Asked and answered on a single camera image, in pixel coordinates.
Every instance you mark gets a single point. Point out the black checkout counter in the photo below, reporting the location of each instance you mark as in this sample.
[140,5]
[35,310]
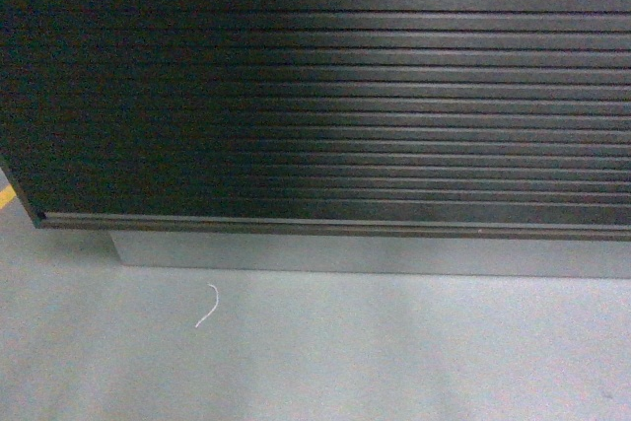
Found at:
[463,137]

